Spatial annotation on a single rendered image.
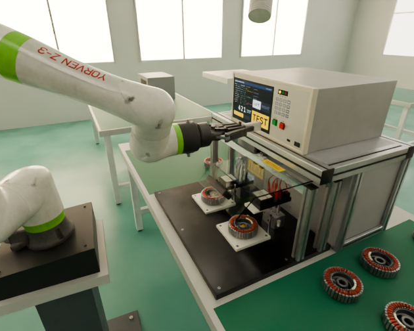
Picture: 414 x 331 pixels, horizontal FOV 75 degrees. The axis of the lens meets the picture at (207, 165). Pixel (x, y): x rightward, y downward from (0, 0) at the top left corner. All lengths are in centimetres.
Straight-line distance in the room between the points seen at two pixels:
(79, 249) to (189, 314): 98
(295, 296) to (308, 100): 59
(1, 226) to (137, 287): 123
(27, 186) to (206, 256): 59
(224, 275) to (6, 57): 81
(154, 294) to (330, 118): 145
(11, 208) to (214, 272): 60
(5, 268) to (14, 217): 22
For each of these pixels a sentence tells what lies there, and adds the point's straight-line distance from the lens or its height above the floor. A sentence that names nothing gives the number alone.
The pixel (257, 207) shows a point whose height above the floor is 89.
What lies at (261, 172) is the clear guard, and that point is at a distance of 87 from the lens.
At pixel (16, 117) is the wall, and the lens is 562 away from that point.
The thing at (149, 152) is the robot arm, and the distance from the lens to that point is 73.
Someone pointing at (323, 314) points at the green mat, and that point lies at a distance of 93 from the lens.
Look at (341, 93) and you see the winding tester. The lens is 94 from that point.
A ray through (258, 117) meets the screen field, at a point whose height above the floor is 118.
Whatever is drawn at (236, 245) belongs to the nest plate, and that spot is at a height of 78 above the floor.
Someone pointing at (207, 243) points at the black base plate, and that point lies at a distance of 102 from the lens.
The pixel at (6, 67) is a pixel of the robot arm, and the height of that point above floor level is 139.
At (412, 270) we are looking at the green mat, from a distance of 118.
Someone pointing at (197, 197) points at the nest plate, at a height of 78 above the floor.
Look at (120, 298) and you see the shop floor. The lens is 192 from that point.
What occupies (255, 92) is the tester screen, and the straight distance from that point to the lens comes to 105.
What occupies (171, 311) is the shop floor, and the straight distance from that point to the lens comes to 180.
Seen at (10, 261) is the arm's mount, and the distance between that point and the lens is 106.
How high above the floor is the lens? 146
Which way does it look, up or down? 26 degrees down
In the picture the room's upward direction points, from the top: straight up
